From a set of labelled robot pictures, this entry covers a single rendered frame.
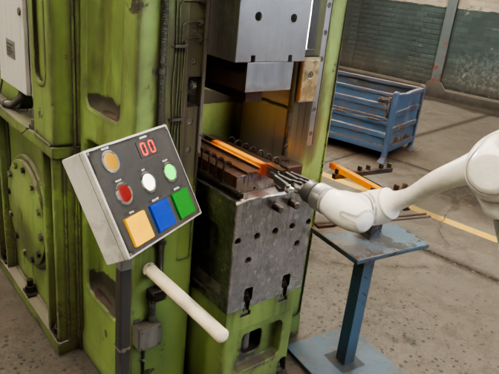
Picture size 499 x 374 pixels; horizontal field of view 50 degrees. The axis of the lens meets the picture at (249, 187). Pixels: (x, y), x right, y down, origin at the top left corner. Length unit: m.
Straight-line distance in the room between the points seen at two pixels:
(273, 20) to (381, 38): 8.53
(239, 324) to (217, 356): 0.16
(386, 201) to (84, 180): 0.90
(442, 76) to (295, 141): 7.66
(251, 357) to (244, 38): 1.29
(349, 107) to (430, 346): 3.27
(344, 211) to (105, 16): 1.05
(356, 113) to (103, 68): 3.92
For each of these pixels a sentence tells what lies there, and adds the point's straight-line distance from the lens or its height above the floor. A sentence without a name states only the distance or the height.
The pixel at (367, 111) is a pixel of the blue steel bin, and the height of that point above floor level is 0.47.
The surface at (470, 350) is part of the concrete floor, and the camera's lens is 2.99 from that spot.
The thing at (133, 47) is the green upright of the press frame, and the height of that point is 1.38.
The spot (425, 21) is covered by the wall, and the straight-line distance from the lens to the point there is 9.86.
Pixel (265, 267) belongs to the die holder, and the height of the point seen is 0.62.
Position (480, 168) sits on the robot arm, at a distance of 1.15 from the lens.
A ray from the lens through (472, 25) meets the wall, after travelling 9.54.
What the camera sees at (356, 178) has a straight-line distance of 2.11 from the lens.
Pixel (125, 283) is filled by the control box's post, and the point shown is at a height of 0.76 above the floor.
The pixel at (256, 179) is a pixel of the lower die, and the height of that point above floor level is 0.96.
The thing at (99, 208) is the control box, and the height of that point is 1.07.
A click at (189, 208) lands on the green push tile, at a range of 1.52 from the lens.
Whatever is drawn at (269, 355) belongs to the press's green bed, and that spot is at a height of 0.16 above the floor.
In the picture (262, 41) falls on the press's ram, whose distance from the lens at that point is 1.75.
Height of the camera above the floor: 1.62
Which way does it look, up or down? 21 degrees down
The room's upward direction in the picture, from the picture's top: 6 degrees clockwise
